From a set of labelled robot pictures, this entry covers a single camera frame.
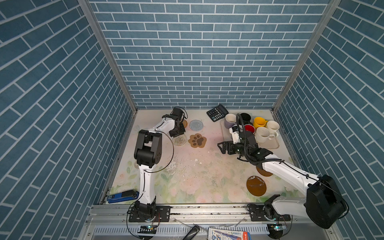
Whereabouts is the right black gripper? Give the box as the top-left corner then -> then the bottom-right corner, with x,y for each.
217,140 -> 250,158

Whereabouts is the pale woven round coaster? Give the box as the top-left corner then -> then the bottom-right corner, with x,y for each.
173,134 -> 188,147

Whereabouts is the blue woven round coaster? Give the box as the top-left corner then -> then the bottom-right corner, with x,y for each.
189,120 -> 204,132

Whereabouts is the brown paw print coaster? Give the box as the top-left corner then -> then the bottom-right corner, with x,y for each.
188,134 -> 207,148

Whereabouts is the amber glossy round coaster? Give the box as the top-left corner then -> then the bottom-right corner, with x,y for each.
246,176 -> 267,197

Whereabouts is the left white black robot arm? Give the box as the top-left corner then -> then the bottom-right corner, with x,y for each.
134,115 -> 185,207

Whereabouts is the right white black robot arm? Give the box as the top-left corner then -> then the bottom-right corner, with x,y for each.
218,141 -> 350,229

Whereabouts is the white mug red inside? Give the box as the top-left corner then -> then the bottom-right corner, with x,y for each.
244,124 -> 256,134

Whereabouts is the white mug front right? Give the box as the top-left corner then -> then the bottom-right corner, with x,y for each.
255,127 -> 277,144

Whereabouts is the beige rectangular tray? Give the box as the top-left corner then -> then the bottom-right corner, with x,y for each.
219,120 -> 280,150

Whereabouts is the yellow mug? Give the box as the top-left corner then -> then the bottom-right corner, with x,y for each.
253,117 -> 268,129

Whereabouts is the black mug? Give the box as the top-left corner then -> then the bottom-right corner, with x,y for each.
240,113 -> 252,125

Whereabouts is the lilac mug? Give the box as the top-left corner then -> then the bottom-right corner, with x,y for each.
224,114 -> 237,129

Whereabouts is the white mug far right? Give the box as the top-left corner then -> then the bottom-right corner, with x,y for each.
266,121 -> 280,138

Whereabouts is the black desk calculator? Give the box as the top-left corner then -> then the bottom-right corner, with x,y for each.
207,104 -> 229,122

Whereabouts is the blue black stapler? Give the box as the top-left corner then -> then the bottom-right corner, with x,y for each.
107,190 -> 139,204

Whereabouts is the printed paper box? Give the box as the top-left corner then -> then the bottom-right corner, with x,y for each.
208,228 -> 251,240

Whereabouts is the black handheld device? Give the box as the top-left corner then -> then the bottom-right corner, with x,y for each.
183,225 -> 201,240

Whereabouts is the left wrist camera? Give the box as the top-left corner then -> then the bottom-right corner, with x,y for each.
171,107 -> 185,122

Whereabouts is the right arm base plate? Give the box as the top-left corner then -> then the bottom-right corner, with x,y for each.
246,204 -> 292,222

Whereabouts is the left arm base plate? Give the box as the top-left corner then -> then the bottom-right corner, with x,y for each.
128,204 -> 171,223

